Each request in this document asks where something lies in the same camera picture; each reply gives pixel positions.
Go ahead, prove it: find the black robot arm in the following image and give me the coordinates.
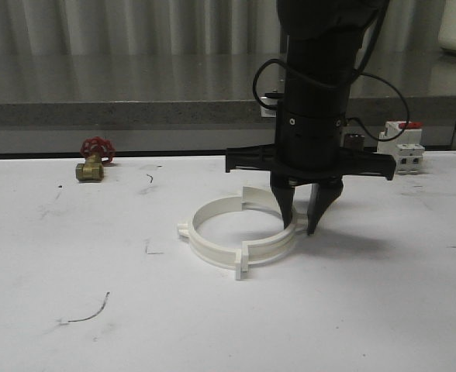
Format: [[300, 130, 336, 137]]
[[226, 1, 396, 234]]

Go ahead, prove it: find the white circuit breaker red switch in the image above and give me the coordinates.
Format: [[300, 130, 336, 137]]
[[377, 121, 425, 174]]

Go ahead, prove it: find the white half-ring pipe clamp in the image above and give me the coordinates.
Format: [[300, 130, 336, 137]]
[[177, 196, 249, 281]]

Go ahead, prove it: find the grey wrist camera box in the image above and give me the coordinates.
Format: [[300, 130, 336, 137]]
[[260, 91, 284, 118]]

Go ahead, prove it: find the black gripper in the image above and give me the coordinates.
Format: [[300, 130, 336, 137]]
[[226, 110, 396, 236]]

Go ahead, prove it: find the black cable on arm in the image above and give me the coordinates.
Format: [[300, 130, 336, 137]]
[[252, 0, 412, 141]]

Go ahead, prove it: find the brass valve red handwheel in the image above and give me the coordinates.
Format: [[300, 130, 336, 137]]
[[75, 136, 116, 182]]

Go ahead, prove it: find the grey stone counter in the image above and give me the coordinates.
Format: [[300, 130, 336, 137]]
[[0, 51, 456, 157]]

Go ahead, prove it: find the dark brown cylinder coupling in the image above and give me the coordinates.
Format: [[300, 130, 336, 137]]
[[343, 133, 364, 151]]

